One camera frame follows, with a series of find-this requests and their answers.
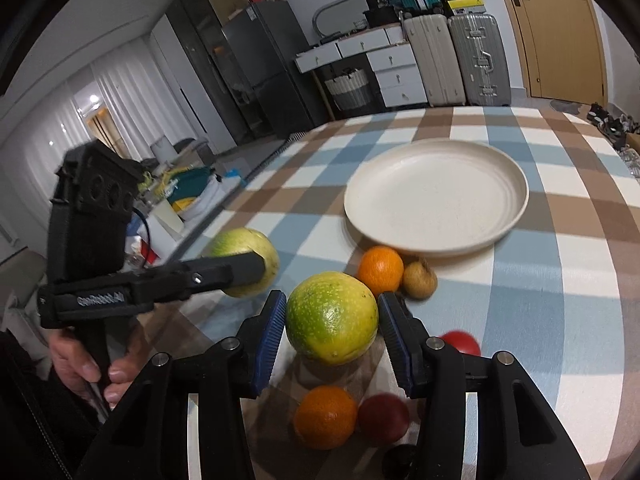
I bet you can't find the red tomato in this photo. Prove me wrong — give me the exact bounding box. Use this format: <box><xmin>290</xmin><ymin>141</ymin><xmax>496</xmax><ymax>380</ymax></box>
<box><xmin>357</xmin><ymin>393</ymin><xmax>410</xmax><ymax>448</ymax></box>
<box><xmin>440</xmin><ymin>330</ymin><xmax>482</xmax><ymax>356</ymax></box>

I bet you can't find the cluttered coffee table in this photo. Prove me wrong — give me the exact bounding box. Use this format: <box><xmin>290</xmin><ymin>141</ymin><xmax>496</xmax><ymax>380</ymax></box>
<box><xmin>125</xmin><ymin>136</ymin><xmax>244</xmax><ymax>268</ymax></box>

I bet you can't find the cream round plate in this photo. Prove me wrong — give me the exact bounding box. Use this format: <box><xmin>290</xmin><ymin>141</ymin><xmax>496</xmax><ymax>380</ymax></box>
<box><xmin>344</xmin><ymin>139</ymin><xmax>529</xmax><ymax>258</ymax></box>

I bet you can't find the woven laundry basket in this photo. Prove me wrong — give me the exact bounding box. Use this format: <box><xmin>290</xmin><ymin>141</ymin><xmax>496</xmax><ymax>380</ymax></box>
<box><xmin>324</xmin><ymin>68</ymin><xmax>373</xmax><ymax>112</ymax></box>

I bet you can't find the wooden door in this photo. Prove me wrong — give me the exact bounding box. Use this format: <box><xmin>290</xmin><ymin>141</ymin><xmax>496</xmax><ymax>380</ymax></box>
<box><xmin>504</xmin><ymin>0</ymin><xmax>608</xmax><ymax>105</ymax></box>

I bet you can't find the oval mirror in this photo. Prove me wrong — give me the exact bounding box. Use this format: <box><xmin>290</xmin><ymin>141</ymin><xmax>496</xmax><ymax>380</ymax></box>
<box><xmin>311</xmin><ymin>0</ymin><xmax>368</xmax><ymax>39</ymax></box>

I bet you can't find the dark plum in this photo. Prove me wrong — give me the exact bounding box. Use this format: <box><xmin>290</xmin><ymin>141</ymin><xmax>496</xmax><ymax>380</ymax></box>
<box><xmin>372</xmin><ymin>443</ymin><xmax>424</xmax><ymax>480</ymax></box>

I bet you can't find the dark grey refrigerator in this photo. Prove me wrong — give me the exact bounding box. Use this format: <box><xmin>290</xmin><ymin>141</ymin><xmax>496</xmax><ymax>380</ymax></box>
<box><xmin>222</xmin><ymin>1</ymin><xmax>330</xmax><ymax>136</ymax></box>

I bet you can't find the black glass cabinet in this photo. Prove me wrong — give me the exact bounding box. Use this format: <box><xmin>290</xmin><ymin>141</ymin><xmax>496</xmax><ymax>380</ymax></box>
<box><xmin>166</xmin><ymin>0</ymin><xmax>255</xmax><ymax>146</ymax></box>

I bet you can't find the beige suitcase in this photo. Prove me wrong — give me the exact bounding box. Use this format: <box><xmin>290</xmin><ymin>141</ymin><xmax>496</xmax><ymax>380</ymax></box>
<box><xmin>402</xmin><ymin>14</ymin><xmax>466</xmax><ymax>106</ymax></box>

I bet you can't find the brown longan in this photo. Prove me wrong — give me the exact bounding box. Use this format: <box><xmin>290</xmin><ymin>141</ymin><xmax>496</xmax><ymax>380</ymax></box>
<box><xmin>402</xmin><ymin>258</ymin><xmax>438</xmax><ymax>300</ymax></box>

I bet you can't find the checkered tablecloth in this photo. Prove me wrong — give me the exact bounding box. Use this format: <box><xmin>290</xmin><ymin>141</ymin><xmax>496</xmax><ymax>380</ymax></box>
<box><xmin>129</xmin><ymin>105</ymin><xmax>640</xmax><ymax>480</ymax></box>

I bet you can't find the white drawer desk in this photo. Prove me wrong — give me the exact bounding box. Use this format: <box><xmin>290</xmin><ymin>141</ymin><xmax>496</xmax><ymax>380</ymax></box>
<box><xmin>295</xmin><ymin>24</ymin><xmax>427</xmax><ymax>117</ymax></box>

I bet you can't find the white curtain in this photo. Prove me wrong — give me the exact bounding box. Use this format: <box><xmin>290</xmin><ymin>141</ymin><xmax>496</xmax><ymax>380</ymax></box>
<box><xmin>1</xmin><ymin>38</ymin><xmax>196</xmax><ymax>228</ymax></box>

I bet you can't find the person's left hand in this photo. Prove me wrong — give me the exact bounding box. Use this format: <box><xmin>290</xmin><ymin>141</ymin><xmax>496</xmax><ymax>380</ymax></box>
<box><xmin>48</xmin><ymin>320</ymin><xmax>151</xmax><ymax>411</ymax></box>

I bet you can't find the orange tangerine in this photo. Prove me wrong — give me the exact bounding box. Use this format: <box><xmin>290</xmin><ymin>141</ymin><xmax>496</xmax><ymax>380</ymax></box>
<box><xmin>356</xmin><ymin>246</ymin><xmax>405</xmax><ymax>297</ymax></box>
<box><xmin>292</xmin><ymin>386</ymin><xmax>358</xmax><ymax>451</ymax></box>

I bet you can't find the green yellow citrus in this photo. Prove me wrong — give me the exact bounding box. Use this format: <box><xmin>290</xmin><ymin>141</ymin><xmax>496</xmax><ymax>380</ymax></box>
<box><xmin>285</xmin><ymin>271</ymin><xmax>378</xmax><ymax>366</ymax></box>
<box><xmin>205</xmin><ymin>226</ymin><xmax>281</xmax><ymax>299</ymax></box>

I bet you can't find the silver grey suitcase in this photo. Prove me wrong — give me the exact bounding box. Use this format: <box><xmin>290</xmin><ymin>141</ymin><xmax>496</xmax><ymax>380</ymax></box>
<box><xmin>448</xmin><ymin>14</ymin><xmax>512</xmax><ymax>106</ymax></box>

